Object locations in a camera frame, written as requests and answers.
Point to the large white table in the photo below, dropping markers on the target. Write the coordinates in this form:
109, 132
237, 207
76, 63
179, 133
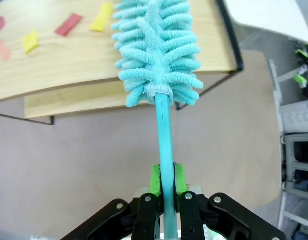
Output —
269, 15

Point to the yellow paper scrap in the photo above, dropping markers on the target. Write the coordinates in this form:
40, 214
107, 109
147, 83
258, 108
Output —
31, 42
101, 18

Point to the grey equipment rack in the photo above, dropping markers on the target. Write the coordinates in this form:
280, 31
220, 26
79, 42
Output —
299, 150

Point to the white table leg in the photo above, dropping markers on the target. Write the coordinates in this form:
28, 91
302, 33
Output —
275, 80

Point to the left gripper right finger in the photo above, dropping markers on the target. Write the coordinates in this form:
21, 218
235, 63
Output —
191, 220

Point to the rimmed wooden shelf board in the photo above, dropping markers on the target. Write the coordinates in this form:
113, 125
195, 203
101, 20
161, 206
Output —
69, 65

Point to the green and black equipment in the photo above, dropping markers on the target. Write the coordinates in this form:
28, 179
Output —
302, 80

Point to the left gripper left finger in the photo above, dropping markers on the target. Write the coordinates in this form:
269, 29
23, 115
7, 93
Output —
146, 220

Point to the teal microfiber duster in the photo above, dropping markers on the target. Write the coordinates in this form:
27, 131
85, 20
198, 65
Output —
156, 50

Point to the pink paper scrap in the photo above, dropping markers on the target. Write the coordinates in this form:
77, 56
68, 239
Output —
3, 51

